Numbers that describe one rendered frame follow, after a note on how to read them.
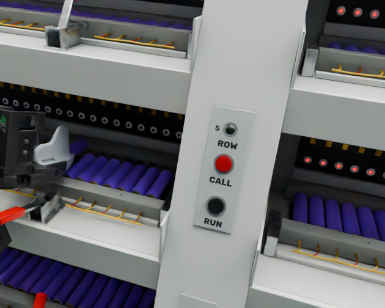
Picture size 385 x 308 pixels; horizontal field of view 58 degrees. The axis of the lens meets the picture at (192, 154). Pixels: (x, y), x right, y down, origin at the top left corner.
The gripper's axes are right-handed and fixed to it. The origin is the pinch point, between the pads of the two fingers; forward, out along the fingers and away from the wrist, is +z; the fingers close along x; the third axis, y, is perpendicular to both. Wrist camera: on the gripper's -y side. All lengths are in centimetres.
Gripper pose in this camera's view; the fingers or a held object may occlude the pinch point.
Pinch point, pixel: (58, 159)
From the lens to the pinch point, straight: 51.6
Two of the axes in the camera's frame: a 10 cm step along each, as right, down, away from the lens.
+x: -9.5, -2.0, 2.2
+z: 2.5, -1.0, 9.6
